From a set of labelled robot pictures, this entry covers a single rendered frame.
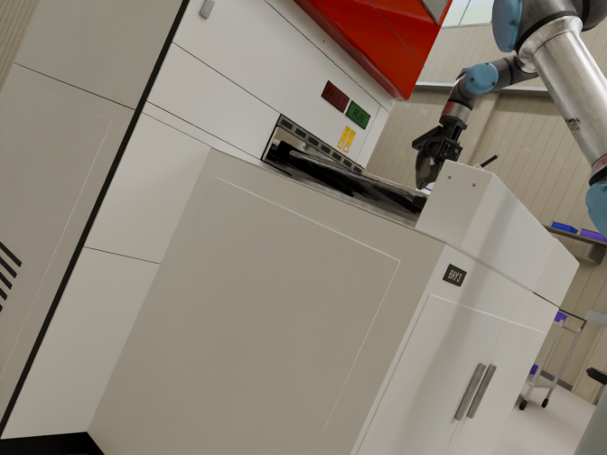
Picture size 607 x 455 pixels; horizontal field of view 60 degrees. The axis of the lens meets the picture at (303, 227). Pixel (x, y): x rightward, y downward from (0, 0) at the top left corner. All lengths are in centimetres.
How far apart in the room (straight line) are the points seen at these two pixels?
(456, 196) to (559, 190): 822
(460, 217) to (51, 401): 95
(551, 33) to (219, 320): 83
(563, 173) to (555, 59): 821
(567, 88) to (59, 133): 109
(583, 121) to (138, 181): 86
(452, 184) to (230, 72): 58
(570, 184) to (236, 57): 813
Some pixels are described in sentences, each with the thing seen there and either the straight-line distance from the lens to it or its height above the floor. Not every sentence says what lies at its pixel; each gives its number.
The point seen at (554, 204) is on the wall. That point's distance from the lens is 910.
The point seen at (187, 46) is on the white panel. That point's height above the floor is 98.
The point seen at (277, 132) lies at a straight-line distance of 138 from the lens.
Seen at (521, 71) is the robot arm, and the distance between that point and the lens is 151.
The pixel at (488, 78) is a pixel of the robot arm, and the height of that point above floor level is 127.
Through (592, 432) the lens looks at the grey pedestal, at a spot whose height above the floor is 62.
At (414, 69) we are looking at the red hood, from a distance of 173.
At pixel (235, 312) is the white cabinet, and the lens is 109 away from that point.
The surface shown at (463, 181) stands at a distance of 96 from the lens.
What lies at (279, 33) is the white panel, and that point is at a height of 113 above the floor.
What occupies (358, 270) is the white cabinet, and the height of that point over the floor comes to 71.
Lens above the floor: 77
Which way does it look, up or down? 2 degrees down
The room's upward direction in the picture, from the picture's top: 24 degrees clockwise
